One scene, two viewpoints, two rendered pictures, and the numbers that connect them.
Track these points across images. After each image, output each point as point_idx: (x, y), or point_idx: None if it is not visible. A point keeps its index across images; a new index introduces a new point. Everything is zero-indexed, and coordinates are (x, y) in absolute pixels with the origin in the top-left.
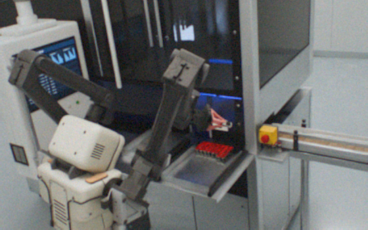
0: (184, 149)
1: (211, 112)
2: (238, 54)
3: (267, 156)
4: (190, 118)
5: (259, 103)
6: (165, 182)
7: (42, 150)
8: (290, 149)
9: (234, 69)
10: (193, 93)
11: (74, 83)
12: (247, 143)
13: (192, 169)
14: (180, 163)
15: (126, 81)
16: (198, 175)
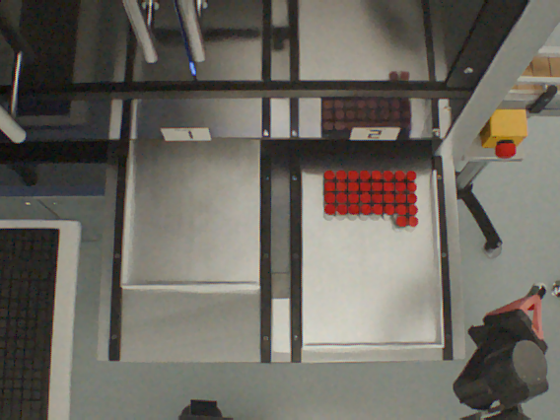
0: (274, 198)
1: (543, 340)
2: (497, 32)
3: (484, 152)
4: (523, 412)
5: None
6: (317, 352)
7: None
8: None
9: (466, 56)
10: (537, 374)
11: None
12: (445, 148)
13: (352, 278)
14: (307, 267)
15: (21, 97)
16: (379, 296)
